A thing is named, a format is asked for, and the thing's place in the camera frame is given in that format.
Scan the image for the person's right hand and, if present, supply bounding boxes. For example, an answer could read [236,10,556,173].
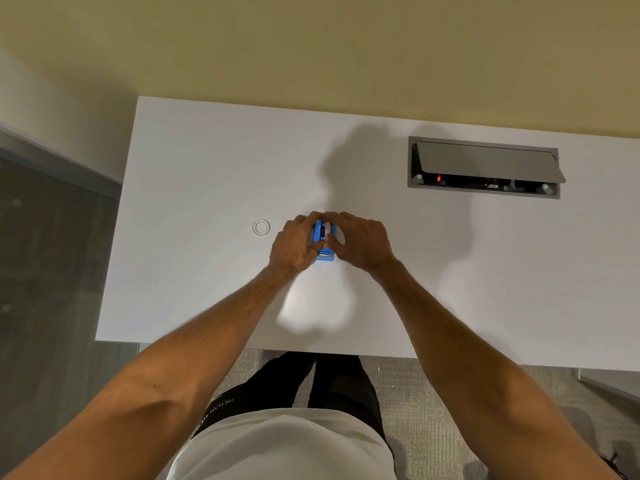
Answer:
[323,211,397,274]

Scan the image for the person's left hand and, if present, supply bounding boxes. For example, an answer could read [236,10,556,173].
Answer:
[269,211,333,274]

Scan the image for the small blue device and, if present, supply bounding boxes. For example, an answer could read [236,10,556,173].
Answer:
[308,220,346,263]

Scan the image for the person's left forearm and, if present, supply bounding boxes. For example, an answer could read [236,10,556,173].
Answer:
[0,265,302,480]

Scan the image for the person's right forearm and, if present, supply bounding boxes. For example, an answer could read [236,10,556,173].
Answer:
[367,259,623,480]

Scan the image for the person's black trousers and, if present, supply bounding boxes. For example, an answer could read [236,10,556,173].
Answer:
[192,352,389,441]

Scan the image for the grey desk outlet box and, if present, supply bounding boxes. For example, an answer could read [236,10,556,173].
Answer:
[407,136,567,200]

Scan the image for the person's white shirt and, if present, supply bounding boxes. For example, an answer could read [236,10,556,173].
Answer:
[159,407,397,480]

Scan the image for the person's black shoe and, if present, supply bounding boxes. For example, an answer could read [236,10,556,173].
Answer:
[599,452,634,480]

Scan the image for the white desk frame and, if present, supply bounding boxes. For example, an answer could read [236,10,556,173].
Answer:
[576,368,640,401]

